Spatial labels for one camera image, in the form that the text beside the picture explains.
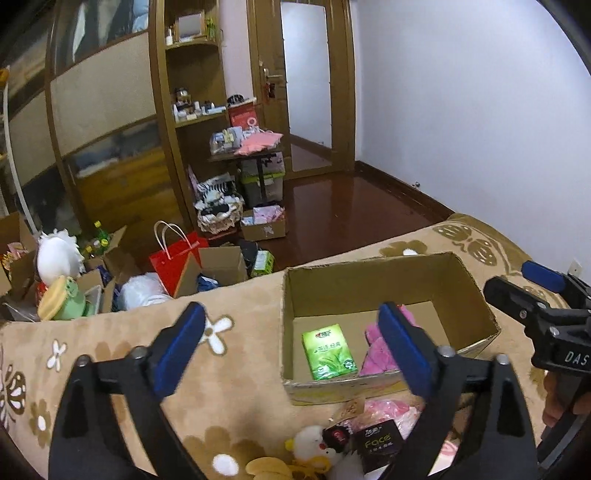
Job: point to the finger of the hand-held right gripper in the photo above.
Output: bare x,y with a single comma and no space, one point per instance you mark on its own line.
512,295
542,273

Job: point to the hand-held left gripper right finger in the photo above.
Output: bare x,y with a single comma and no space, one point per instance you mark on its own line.
401,350

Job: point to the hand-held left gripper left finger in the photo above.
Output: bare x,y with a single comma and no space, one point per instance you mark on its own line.
182,346

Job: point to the printed cardboard box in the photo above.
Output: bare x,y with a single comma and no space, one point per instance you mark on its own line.
323,286

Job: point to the person's right hand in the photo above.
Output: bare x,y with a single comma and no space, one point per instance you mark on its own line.
553,401

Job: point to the pink fluffy towel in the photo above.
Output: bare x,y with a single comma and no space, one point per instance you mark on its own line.
381,355

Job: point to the white plastic bag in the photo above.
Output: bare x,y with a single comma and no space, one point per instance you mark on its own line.
143,293

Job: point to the green tissue pack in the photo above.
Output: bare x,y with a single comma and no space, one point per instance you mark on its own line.
328,353

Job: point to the red paper bag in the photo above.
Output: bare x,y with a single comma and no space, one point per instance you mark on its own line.
175,263

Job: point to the open brown cardboard box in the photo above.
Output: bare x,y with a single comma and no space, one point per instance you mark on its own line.
221,265

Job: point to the black tissue packet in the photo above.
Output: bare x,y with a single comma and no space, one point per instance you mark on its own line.
376,445

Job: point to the tall brown cardboard box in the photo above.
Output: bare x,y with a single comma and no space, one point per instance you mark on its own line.
115,263

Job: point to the green packet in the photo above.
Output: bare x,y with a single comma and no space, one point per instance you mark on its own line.
262,264

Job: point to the lace trimmed basket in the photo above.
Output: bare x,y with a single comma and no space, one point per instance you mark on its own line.
219,217

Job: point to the green bottle yellow cap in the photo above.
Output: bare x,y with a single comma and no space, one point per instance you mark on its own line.
102,235

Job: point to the cardboard box of pink clothes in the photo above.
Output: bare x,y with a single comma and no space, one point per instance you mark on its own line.
263,224

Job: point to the yellow plush toy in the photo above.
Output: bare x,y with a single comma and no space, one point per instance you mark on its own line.
268,468

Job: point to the white fluffy plush toy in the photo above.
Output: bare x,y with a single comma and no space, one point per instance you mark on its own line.
57,258

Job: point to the clear storage bin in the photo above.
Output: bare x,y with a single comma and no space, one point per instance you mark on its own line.
263,189

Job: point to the small round table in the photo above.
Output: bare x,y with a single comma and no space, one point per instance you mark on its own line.
258,159

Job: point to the clear packs of toiletries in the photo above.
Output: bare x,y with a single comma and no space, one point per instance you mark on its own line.
226,141

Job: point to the pink folded cloth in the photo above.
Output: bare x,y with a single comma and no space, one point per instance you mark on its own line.
258,141

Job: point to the red gift box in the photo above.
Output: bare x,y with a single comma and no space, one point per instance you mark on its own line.
242,115

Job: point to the wooden wardrobe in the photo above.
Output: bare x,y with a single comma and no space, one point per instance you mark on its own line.
101,115

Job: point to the wooden corner shelf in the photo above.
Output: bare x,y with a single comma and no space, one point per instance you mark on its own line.
194,92

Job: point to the white curved pole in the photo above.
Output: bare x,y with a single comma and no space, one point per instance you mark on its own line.
11,152

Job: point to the wooden door with glass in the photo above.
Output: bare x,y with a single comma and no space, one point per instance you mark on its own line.
300,83

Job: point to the white wall outlet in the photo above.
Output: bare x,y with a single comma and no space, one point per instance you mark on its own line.
575,266

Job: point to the picture frame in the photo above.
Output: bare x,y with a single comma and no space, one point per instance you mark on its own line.
189,25

